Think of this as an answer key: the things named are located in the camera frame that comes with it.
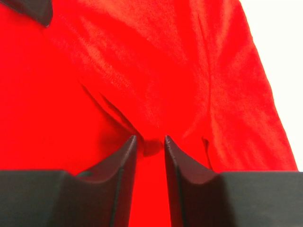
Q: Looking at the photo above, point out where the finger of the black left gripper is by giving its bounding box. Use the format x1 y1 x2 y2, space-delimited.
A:
15 0 53 27

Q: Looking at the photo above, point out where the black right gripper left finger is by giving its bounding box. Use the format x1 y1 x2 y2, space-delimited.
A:
0 136 137 227

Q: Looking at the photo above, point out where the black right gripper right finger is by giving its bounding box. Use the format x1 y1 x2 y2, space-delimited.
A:
164 136 303 227

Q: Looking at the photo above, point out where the red t shirt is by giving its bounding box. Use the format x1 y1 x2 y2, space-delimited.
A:
0 0 297 227

